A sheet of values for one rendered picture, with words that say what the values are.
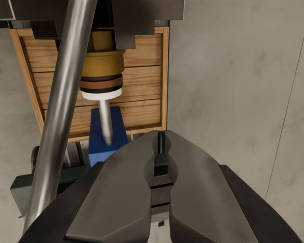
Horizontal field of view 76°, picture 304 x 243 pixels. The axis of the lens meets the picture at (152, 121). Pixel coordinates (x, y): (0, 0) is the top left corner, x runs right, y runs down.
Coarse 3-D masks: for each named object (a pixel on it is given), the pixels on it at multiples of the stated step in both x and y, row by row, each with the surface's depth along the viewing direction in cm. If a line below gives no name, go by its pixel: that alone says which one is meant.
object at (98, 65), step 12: (96, 36) 28; (108, 36) 29; (96, 48) 29; (108, 48) 30; (84, 60) 28; (96, 60) 28; (108, 60) 29; (120, 60) 31; (84, 72) 29; (96, 72) 29; (108, 72) 30; (120, 72) 32; (84, 84) 31; (96, 84) 30; (108, 84) 31; (120, 84) 33
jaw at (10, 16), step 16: (0, 0) 18; (16, 0) 18; (32, 0) 19; (48, 0) 20; (64, 0) 22; (0, 16) 18; (16, 16) 18; (32, 16) 19; (48, 16) 21; (64, 16) 23; (48, 32) 22
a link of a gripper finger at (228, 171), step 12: (228, 168) 9; (228, 180) 9; (240, 180) 9; (240, 192) 8; (252, 192) 8; (240, 204) 7; (252, 204) 7; (264, 204) 7; (252, 216) 7; (264, 216) 7; (276, 216) 7; (252, 228) 7; (264, 228) 7; (276, 228) 7; (288, 228) 7; (264, 240) 6; (276, 240) 6; (288, 240) 6; (300, 240) 6
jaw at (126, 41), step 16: (112, 0) 27; (128, 0) 27; (144, 0) 28; (160, 0) 28; (176, 0) 28; (128, 16) 28; (144, 16) 29; (160, 16) 29; (176, 16) 29; (128, 32) 29; (144, 32) 30; (128, 48) 30
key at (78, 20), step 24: (72, 0) 9; (96, 0) 9; (72, 24) 9; (72, 48) 9; (72, 72) 9; (72, 96) 9; (48, 120) 9; (48, 144) 9; (48, 168) 9; (48, 192) 10
